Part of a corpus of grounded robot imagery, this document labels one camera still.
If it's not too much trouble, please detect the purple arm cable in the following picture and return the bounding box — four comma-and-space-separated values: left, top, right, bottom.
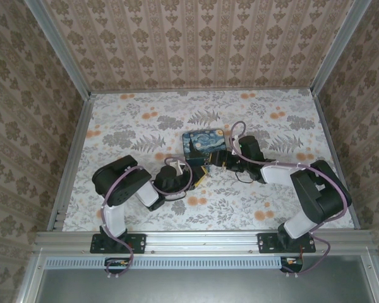
229, 121, 350, 276
100, 156, 190, 280

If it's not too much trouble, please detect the floral patterned table cover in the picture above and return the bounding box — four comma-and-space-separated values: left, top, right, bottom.
63, 89, 356, 233

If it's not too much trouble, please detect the aluminium frame corner post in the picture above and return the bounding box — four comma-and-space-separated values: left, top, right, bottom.
25, 0, 92, 97
311, 0, 372, 95

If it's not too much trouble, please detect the starry night painted tin box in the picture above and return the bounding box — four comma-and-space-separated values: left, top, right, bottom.
181, 127, 229, 167

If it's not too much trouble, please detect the black controller board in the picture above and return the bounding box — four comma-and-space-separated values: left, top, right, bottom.
280, 256, 304, 274
104, 257, 130, 275

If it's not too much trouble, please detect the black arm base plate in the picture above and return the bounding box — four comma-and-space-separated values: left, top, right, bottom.
90, 232, 147, 254
258, 232, 316, 254

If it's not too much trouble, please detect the aluminium frame side rail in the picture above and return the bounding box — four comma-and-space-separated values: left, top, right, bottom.
47, 94, 97, 233
311, 90, 359, 230

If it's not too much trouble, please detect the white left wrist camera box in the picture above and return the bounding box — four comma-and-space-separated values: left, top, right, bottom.
171, 158, 191, 175

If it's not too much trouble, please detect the grey metal panel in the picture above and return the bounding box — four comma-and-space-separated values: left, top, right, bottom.
34, 266, 378, 303

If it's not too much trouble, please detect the white slotted cable duct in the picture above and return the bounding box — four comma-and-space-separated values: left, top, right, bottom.
45, 256, 307, 269

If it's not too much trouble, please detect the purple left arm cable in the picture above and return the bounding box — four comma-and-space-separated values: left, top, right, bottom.
100, 156, 190, 280

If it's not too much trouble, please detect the aluminium front frame beam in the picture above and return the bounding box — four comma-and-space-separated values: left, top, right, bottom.
34, 230, 375, 254

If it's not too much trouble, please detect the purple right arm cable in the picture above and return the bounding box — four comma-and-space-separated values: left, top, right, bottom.
229, 121, 350, 276

